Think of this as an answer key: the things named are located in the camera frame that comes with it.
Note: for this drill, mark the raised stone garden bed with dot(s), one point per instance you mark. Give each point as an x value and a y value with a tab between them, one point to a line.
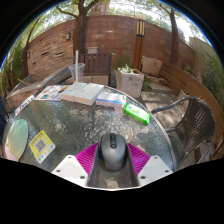
40	83

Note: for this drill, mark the clear plastic cup with straw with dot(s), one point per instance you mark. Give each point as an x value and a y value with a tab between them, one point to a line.
77	73

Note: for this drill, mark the white flat box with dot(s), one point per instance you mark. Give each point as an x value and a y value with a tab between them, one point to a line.
71	91
90	94

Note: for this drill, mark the slim tree trunk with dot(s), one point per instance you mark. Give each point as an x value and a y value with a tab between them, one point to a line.
174	40

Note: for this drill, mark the dark wicker armchair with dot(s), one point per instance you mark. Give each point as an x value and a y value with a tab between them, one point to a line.
193	128

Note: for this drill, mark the forked tree trunk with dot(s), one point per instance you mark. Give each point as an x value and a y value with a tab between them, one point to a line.
80	33

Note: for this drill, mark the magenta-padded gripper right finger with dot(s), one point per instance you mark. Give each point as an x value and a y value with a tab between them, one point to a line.
146	166

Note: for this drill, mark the concrete planter with plant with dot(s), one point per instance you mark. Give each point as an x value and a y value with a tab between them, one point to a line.
130	83

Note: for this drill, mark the wooden garden lamp post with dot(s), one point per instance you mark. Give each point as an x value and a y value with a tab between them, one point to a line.
139	50

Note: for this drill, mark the curved wooden bench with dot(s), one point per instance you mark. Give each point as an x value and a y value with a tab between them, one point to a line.
190	83

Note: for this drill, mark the dark grey computer mouse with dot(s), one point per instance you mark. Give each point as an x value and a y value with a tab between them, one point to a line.
112	151

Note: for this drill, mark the large black wall lamp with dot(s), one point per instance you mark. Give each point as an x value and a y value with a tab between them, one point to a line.
68	36

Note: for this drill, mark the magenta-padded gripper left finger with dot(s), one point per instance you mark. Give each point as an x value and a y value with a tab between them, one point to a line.
78	166

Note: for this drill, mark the pastel green pink mouse pad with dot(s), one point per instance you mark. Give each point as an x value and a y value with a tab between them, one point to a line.
16	138

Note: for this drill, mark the small black wall lamp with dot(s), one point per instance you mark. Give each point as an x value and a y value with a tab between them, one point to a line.
28	54

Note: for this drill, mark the beige stone block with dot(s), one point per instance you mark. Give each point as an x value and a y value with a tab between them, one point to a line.
152	66

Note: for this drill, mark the green wipes packet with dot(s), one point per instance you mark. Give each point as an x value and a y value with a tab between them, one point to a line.
136	113

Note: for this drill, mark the dark wooden slatted chair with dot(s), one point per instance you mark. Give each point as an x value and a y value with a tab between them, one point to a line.
98	63

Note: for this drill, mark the grey wall utility box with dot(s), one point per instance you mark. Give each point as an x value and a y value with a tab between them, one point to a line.
92	50

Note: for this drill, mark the white number plate sign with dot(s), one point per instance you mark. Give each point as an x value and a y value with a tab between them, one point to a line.
24	105

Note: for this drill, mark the yellow square code card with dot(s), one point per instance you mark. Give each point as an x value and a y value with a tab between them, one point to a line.
41	146

